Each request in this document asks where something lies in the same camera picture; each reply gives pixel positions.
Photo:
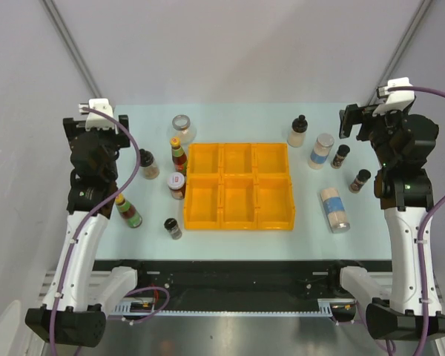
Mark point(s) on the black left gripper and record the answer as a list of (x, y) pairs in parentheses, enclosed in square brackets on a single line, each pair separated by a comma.
[(120, 140)]

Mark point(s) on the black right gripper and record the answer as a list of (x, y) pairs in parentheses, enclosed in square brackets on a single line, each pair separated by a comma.
[(354, 115)]

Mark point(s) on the dark spice shaker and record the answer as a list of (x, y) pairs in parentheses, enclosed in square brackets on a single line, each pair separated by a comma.
[(359, 181), (340, 156)]

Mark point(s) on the blue-label pearl jar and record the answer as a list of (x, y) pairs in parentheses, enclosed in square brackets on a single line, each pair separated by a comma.
[(334, 210), (320, 151)]

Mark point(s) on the tall red sauce bottle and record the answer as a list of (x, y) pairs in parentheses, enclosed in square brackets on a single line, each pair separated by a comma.
[(179, 157)]

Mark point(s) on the clear flask-shaped glass jar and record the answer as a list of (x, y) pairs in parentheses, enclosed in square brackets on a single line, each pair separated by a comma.
[(182, 127)]

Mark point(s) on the small black-lid spice jar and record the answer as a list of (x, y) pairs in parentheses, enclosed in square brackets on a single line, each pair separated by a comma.
[(172, 227)]

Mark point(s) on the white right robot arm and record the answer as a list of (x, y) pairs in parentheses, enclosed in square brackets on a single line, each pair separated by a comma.
[(411, 309)]

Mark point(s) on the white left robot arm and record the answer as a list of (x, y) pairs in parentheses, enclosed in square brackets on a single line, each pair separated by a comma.
[(72, 312)]

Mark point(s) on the black-cap spice bottle left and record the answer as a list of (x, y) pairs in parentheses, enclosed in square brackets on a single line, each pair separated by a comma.
[(149, 167)]

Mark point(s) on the black-cap squeeze bottle right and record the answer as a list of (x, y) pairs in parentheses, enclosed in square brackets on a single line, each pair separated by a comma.
[(297, 131)]

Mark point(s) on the green-label sauce bottle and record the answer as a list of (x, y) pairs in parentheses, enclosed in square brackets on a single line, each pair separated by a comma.
[(128, 212)]

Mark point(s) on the yellow six-compartment tray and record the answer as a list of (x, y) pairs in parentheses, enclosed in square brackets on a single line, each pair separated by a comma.
[(239, 186)]

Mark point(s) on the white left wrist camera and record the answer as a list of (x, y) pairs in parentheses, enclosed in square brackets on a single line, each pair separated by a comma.
[(97, 110)]

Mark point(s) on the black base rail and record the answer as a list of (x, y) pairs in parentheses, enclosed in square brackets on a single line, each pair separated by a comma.
[(241, 285)]

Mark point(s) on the white slotted cable duct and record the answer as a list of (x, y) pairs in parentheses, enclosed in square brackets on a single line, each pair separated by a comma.
[(322, 307)]

